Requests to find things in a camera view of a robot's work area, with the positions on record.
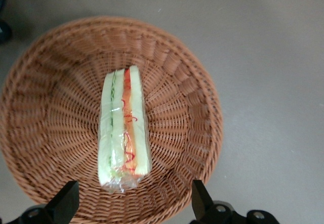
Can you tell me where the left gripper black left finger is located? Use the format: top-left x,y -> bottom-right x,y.
47,181 -> 80,224

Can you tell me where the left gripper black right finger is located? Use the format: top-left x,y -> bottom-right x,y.
191,180 -> 216,221

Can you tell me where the plastic-wrapped triangle sandwich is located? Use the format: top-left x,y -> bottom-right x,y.
97,66 -> 152,194

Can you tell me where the round brown wicker basket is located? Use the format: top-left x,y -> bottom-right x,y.
0,15 -> 223,224

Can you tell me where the black power cable with plug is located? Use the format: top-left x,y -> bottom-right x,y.
0,0 -> 13,45

